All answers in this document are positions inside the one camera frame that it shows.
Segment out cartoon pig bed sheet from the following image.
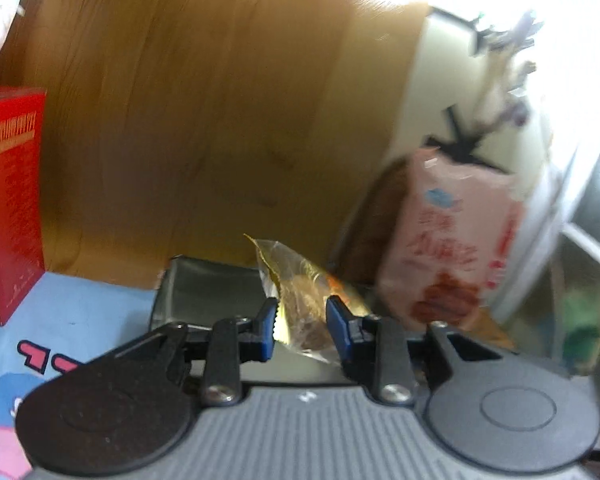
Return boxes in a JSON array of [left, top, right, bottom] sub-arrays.
[[0, 273, 156, 479]]

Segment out clear pastry snack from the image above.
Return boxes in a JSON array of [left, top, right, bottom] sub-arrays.
[[250, 238, 370, 364]]

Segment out pink twisted-dough snack bag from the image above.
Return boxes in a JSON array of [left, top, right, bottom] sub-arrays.
[[376, 148, 524, 330]]

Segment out red gift box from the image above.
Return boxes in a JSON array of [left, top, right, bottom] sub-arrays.
[[0, 87, 46, 326]]

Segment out black metal tin box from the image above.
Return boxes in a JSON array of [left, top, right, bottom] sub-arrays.
[[148, 256, 265, 330]]

